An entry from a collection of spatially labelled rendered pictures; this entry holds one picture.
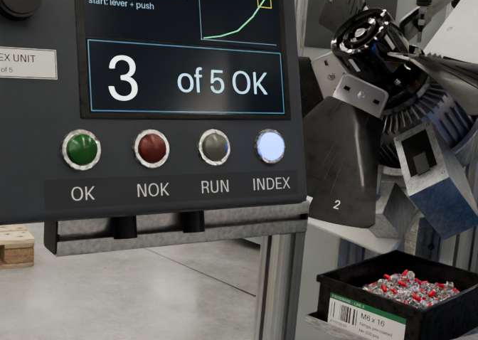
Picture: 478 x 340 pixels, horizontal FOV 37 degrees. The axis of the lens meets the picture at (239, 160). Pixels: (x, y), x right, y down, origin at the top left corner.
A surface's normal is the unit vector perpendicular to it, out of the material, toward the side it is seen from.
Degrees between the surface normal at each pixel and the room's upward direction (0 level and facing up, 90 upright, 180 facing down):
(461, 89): 26
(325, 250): 90
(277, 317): 90
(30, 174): 75
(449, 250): 90
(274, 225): 90
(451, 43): 50
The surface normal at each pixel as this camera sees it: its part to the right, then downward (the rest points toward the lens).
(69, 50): 0.54, -0.07
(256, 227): 0.54, 0.18
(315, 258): -0.84, 0.03
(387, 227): -0.42, 0.79
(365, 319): -0.67, 0.07
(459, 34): -0.59, -0.61
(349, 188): 0.01, -0.56
